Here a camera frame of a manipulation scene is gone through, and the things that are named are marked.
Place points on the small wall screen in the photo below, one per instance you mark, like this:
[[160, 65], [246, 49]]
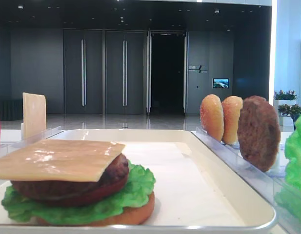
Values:
[[222, 83]]

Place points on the left sesame bun slice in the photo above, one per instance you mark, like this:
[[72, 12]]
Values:
[[211, 114]]

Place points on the white serving tray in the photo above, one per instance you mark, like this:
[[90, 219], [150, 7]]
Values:
[[196, 192]]

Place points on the middle double door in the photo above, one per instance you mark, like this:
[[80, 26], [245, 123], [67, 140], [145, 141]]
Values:
[[124, 72]]

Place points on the flower planter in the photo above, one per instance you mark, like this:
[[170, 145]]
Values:
[[289, 114], [281, 98]]

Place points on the brown meat patty on burger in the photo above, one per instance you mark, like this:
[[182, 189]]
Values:
[[115, 175]]

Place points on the left double door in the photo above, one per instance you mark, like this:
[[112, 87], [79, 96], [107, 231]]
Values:
[[83, 71]]

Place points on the green lettuce leaf on burger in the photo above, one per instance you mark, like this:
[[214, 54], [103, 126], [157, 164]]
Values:
[[20, 208]]

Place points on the right clear acrylic rack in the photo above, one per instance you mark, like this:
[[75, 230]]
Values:
[[271, 184]]

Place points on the yellow cheese slice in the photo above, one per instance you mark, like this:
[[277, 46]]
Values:
[[34, 114], [60, 160]]

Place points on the double door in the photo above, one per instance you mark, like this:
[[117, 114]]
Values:
[[83, 71], [124, 72]]

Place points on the left clear acrylic rack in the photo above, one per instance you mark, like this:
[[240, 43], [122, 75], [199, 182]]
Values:
[[46, 134]]

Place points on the bottom bun slice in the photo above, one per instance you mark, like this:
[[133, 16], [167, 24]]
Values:
[[138, 212]]

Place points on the sesame bun slice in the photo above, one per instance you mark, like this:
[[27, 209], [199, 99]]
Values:
[[211, 114], [231, 110]]

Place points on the upper flower planter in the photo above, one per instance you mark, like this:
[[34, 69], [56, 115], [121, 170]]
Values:
[[281, 98]]

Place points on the lower flower planter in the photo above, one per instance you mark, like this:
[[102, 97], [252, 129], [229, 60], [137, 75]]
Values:
[[289, 114]]

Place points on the standing brown meat patty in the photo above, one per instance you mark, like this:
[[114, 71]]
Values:
[[259, 132]]

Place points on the clear acrylic rack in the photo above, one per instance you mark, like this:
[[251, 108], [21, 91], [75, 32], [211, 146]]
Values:
[[271, 184], [46, 134]]

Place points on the right sesame bun slice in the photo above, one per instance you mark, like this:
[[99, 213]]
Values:
[[231, 110]]

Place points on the red tomato slice on burger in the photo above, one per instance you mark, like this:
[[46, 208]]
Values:
[[87, 198]]

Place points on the standing green lettuce leaf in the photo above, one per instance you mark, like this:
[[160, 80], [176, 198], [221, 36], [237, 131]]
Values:
[[295, 158]]

